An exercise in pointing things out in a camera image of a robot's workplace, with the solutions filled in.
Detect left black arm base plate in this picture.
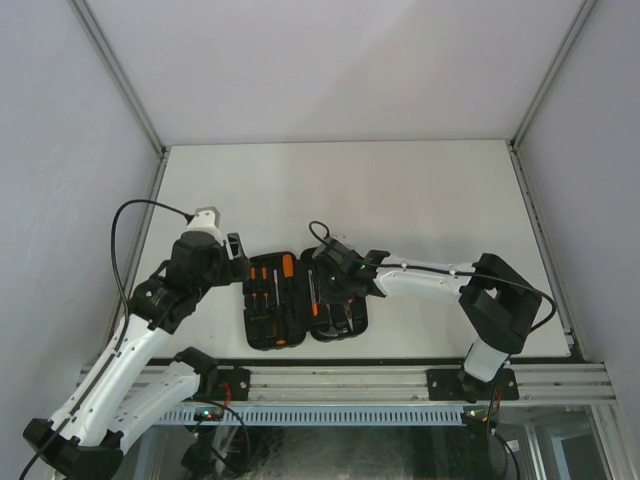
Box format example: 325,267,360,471
193,367,251,403

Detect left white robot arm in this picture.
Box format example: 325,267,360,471
23,231,249,479

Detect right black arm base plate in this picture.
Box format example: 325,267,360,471
426,368,520,403

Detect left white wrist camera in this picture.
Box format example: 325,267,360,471
187,207,224,244

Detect right black camera cable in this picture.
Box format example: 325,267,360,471
308,221,557,401

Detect orange handled needle-nose pliers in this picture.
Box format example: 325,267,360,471
344,304,354,333

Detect black handled claw hammer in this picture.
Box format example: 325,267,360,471
311,311,351,342

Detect orange grip bit screwdriver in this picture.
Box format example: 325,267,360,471
282,253,295,296

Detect left black camera cable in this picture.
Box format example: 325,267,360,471
19,200,196,480

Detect black plastic tool case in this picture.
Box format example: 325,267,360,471
243,248,369,351

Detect blue slotted cable duct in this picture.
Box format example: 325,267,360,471
156,404,464,427

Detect black camera cable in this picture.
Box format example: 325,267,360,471
308,221,557,401
19,200,196,480

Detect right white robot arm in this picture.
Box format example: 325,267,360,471
311,237,556,402

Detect small orange black precision screwdriver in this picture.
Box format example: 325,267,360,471
250,267,258,314

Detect black orange handled screwdriver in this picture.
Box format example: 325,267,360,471
273,269,287,346

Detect aluminium front frame rail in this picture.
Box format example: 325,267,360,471
233,363,616,405

